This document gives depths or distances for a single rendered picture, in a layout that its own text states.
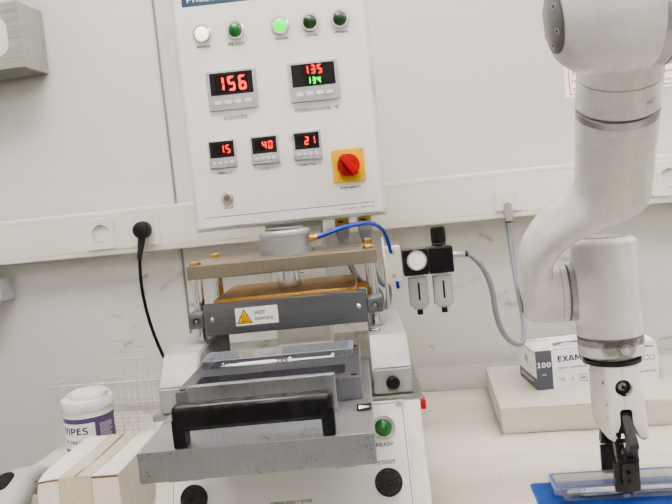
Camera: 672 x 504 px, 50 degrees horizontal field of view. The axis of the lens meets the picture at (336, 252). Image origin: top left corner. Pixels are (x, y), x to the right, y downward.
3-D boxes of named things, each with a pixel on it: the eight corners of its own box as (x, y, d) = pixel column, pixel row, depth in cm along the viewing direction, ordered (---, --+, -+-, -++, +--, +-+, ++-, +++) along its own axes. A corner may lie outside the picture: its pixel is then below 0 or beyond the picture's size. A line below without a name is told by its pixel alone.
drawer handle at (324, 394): (179, 442, 68) (174, 401, 67) (336, 428, 67) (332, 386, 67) (173, 450, 66) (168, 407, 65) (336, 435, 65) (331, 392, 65)
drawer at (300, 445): (207, 402, 96) (200, 345, 95) (371, 387, 95) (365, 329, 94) (141, 493, 66) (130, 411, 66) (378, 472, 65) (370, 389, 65)
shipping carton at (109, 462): (96, 488, 118) (89, 434, 118) (171, 484, 117) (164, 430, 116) (35, 542, 100) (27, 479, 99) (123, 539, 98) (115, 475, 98)
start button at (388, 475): (378, 495, 87) (376, 471, 88) (401, 493, 87) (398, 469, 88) (378, 495, 86) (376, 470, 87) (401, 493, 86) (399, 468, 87)
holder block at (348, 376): (208, 377, 94) (206, 357, 93) (361, 363, 93) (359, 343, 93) (177, 415, 77) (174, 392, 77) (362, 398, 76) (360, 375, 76)
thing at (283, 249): (224, 304, 126) (216, 231, 125) (400, 288, 125) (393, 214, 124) (193, 330, 102) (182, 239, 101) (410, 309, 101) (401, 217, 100)
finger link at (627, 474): (644, 448, 90) (647, 499, 91) (636, 439, 93) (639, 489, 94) (617, 449, 91) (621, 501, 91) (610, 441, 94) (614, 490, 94)
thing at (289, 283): (236, 309, 119) (229, 252, 119) (368, 296, 118) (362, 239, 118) (216, 328, 102) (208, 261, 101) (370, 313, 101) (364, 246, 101)
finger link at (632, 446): (640, 428, 88) (638, 463, 90) (621, 390, 95) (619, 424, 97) (630, 428, 88) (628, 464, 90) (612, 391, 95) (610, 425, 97)
